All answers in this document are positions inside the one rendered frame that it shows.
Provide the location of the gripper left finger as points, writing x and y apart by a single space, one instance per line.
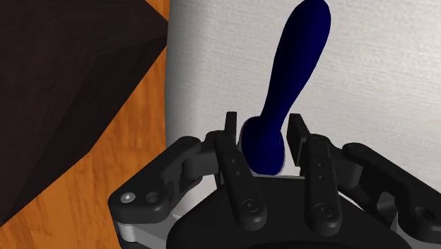
241 186

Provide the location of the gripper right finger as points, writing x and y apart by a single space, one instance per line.
322 186

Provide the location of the white textured furniture top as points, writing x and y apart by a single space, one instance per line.
379 86

